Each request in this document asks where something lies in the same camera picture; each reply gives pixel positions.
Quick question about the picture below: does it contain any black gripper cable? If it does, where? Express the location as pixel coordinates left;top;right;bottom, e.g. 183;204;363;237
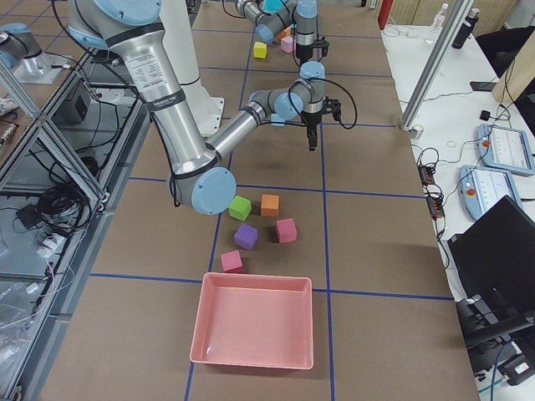
321;78;359;129

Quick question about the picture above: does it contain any teach pendant near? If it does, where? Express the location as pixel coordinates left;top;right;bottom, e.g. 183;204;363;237
459;165;523;221

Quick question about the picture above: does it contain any green foam block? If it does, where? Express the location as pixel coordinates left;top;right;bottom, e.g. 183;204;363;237
228;195;252;221

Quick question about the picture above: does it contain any clear sanitizer bottle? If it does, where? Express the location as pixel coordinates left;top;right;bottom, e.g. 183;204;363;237
430;3;449;33

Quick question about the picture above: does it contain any black water bottle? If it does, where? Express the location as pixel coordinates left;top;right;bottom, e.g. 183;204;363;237
451;8;481;49

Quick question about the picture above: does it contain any pink foam block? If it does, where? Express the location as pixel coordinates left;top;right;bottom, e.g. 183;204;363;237
280;36;295;53

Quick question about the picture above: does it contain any red foam block far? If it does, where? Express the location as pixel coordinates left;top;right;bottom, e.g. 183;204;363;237
220;250;244;273

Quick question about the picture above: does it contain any teach pendant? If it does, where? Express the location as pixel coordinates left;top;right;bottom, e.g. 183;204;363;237
476;124;534;176
459;165;523;221

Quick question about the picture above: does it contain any light blue block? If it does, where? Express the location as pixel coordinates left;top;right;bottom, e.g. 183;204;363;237
270;113;286;127

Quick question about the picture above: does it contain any teach pendant far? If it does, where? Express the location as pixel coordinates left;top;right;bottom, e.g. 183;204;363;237
476;124;534;176

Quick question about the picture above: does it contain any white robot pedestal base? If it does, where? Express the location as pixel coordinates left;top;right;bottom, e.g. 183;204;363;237
160;0;225;137

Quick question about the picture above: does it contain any orange foam block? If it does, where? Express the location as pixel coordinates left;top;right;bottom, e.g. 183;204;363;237
261;194;280;217
275;27;291;42

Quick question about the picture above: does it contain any red foam block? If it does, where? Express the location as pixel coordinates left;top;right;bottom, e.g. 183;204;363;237
276;218;298;243
220;250;244;273

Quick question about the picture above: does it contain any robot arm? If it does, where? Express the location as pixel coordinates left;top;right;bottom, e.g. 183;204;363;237
69;1;325;215
235;1;329;64

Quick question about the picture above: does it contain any orange foam block left side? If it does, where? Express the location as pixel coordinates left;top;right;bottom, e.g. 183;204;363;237
275;27;291;42

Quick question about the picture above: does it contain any yellow foam block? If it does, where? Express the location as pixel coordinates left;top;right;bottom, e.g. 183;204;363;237
252;41;268;59

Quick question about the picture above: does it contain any cyan plastic bin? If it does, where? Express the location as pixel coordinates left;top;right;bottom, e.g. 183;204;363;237
262;0;285;13

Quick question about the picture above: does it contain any aluminium frame post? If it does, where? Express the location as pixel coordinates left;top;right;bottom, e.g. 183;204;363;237
400;0;473;131

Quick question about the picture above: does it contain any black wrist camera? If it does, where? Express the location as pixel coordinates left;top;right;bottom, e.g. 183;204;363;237
313;36;329;58
324;97;342;123

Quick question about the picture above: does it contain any purple foam block right side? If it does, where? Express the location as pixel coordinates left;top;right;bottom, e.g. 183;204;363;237
234;223;258;251

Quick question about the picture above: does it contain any pink plastic bin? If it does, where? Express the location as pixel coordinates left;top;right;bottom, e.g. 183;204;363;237
190;272;314;370

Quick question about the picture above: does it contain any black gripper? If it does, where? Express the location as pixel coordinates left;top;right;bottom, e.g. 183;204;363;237
295;43;314;58
302;111;323;151

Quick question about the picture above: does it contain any black laptop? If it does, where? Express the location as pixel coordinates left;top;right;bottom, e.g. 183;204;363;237
446;194;535;310

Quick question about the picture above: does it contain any orange foam block right side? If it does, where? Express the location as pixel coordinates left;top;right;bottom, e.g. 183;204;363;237
261;194;280;217

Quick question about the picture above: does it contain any black phone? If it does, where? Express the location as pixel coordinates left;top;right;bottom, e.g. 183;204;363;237
469;81;496;92

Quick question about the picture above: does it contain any red foam block near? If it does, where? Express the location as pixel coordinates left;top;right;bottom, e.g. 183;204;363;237
276;218;298;243

